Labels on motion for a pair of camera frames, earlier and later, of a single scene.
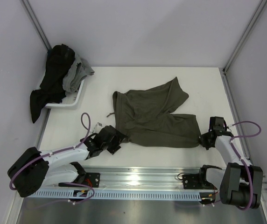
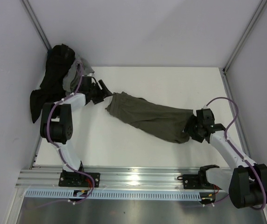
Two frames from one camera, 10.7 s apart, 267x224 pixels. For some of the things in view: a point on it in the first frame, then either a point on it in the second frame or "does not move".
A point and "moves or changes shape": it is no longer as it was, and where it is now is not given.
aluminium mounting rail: (147, 179) does not move
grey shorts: (78, 69) does not move
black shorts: (52, 89) does not move
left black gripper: (117, 139) → (105, 92)
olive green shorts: (144, 116) moves or changes shape
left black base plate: (93, 178) does not move
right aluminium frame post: (240, 43) does not move
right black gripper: (202, 141) → (192, 121)
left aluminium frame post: (31, 14) does not move
